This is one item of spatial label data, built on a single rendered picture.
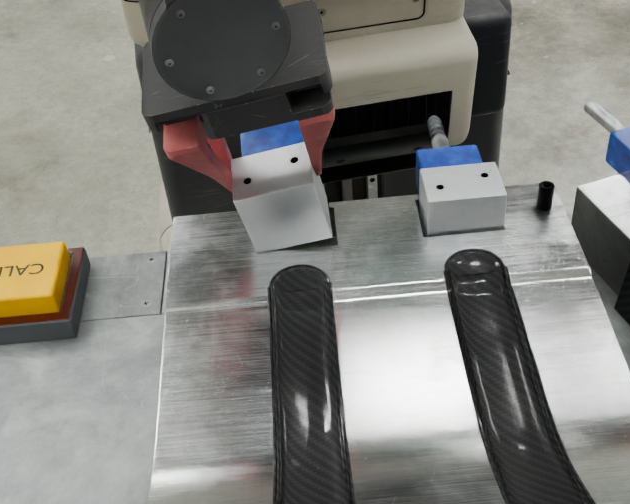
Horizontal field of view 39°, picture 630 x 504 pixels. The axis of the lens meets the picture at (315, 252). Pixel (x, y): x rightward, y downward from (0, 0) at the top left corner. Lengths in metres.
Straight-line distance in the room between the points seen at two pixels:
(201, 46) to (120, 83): 2.23
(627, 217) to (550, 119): 1.66
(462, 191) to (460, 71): 0.42
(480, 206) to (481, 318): 0.08
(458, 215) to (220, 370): 0.18
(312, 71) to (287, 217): 0.11
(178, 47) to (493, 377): 0.26
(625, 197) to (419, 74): 0.35
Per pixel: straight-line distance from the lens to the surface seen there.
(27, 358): 0.67
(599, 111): 0.76
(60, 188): 2.23
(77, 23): 2.97
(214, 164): 0.51
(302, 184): 0.53
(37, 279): 0.67
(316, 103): 0.48
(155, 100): 0.49
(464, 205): 0.56
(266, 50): 0.37
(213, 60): 0.37
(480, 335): 0.53
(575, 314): 0.54
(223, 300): 0.54
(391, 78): 0.95
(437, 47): 0.96
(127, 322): 0.67
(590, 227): 0.68
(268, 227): 0.55
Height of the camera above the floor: 1.27
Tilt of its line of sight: 42 degrees down
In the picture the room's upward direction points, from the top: 5 degrees counter-clockwise
